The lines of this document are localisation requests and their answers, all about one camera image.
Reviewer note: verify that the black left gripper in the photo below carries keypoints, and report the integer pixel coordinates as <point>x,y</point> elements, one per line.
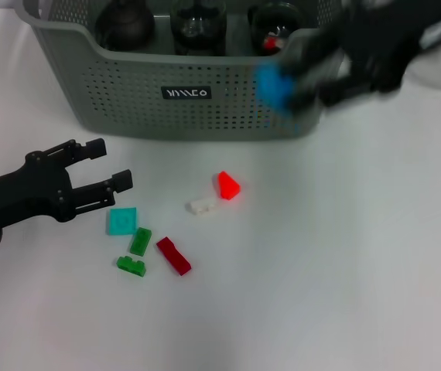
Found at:
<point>23,193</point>

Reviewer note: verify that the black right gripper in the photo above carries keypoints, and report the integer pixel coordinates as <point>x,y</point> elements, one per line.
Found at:
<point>383,38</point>

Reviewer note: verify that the blue square plate brick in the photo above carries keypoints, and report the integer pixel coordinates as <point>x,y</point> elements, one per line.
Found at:
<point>274,89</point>

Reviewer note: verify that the teal square plate brick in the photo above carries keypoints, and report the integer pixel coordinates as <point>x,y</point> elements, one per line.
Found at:
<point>123,221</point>

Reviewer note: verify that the small red brick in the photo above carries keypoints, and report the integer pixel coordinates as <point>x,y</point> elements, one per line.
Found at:
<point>271,42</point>

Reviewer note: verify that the green notched brick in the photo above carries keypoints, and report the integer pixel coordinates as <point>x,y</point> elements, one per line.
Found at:
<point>130,266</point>

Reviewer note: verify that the dark red long brick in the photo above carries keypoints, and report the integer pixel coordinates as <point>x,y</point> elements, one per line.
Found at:
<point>174,257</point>

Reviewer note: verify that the grey-green plastic storage bin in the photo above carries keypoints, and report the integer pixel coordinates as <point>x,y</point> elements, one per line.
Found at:
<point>205,108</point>

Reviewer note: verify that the small white brick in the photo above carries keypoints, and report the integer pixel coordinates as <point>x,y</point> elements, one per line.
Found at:
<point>201,205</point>

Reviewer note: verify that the red wedge brick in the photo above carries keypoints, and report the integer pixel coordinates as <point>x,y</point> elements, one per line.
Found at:
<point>228,187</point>

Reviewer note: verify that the black teapot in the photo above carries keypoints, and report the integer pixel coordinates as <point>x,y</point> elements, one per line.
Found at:
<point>127,27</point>

